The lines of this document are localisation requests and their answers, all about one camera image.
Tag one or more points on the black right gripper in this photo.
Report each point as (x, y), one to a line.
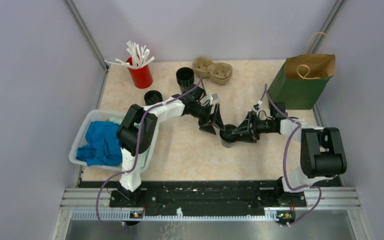
(245, 128)

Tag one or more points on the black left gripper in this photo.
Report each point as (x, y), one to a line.
(208, 128)

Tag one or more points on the black cup lid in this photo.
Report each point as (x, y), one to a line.
(227, 134)

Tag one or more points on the black printed coffee cup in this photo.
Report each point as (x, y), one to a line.
(227, 144)

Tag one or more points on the green brown paper bag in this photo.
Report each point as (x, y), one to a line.
(302, 79)

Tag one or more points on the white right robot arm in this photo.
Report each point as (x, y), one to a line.
(322, 155)

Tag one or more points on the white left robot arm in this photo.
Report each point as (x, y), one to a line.
(139, 129)

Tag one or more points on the cardboard cup carrier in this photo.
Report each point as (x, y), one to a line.
(218, 72)

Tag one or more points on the red cup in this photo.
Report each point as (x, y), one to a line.
(142, 77)

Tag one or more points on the mint green cloth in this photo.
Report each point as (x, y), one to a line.
(116, 120)

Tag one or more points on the blue cloth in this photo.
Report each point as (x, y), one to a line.
(102, 148)

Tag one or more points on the white plastic basket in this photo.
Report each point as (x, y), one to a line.
(80, 141)

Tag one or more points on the white cable duct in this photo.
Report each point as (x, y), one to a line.
(128, 216)

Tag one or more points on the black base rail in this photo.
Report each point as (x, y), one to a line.
(251, 193)

